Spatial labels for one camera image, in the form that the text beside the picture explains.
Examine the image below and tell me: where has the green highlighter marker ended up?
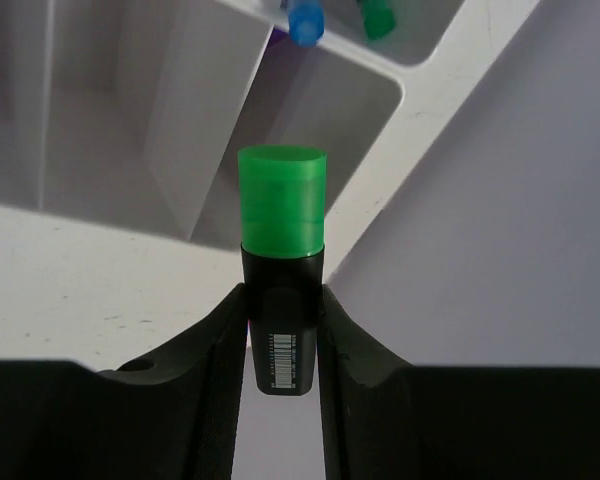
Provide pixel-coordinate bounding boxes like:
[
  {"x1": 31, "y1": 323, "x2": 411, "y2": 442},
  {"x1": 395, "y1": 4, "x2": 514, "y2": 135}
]
[{"x1": 237, "y1": 145, "x2": 327, "y2": 396}]

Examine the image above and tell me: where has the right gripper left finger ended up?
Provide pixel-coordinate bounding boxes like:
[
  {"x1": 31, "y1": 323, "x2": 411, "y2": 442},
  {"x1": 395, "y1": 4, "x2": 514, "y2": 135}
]
[{"x1": 0, "y1": 286, "x2": 247, "y2": 479}]

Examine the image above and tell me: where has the blue ballpoint pen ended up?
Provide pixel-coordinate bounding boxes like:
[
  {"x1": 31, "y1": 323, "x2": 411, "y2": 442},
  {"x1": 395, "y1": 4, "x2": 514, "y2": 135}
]
[{"x1": 280, "y1": 0, "x2": 324, "y2": 47}]

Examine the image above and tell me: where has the green gel pen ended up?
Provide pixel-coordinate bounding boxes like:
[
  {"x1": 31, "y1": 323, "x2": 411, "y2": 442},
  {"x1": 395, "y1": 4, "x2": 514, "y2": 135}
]
[{"x1": 356, "y1": 0, "x2": 396, "y2": 40}]

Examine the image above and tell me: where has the white compartment organizer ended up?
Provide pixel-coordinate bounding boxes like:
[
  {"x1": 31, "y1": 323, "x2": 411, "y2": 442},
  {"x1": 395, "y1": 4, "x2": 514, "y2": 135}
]
[
  {"x1": 189, "y1": 0, "x2": 546, "y2": 251},
  {"x1": 0, "y1": 1, "x2": 271, "y2": 241}
]

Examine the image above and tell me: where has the left white compartment organizer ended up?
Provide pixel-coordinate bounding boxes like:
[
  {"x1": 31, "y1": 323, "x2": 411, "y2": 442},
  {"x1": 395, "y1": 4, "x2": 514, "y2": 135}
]
[{"x1": 189, "y1": 0, "x2": 546, "y2": 251}]

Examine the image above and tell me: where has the right white compartment organizer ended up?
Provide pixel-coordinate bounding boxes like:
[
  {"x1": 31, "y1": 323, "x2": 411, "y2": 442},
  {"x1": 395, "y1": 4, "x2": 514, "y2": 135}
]
[{"x1": 0, "y1": 1, "x2": 271, "y2": 241}]

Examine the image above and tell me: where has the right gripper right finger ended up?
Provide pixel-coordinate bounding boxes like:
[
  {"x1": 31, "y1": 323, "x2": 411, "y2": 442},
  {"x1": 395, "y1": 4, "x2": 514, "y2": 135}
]
[{"x1": 318, "y1": 291, "x2": 600, "y2": 479}]

